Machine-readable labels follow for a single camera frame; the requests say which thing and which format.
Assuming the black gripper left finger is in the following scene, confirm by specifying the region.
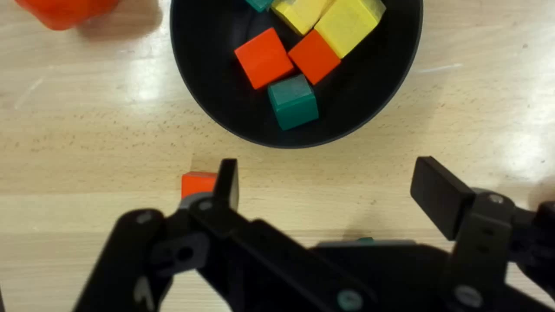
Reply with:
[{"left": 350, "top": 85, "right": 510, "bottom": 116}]
[{"left": 74, "top": 159, "right": 376, "bottom": 312}]

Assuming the yellow wooden block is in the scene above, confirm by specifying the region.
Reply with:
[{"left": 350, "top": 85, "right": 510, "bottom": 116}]
[
  {"left": 315, "top": 0, "right": 387, "bottom": 59},
  {"left": 270, "top": 0, "right": 333, "bottom": 36}
]

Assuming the black bowl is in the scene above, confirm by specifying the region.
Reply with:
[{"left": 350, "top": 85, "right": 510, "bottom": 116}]
[{"left": 170, "top": 0, "right": 423, "bottom": 149}]

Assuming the orange wooden cube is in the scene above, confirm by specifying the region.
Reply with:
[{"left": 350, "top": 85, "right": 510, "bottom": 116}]
[
  {"left": 180, "top": 171, "right": 217, "bottom": 197},
  {"left": 288, "top": 29, "right": 341, "bottom": 85},
  {"left": 234, "top": 27, "right": 293, "bottom": 90}
]

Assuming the small green wooden cube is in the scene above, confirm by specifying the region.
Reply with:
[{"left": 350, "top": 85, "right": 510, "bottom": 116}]
[{"left": 244, "top": 0, "right": 276, "bottom": 12}]

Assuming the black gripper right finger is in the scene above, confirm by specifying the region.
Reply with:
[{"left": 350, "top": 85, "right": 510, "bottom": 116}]
[{"left": 411, "top": 156, "right": 555, "bottom": 312}]

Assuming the orange toy apple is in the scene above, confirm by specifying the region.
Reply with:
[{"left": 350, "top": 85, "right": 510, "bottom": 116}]
[{"left": 15, "top": 0, "right": 121, "bottom": 31}]

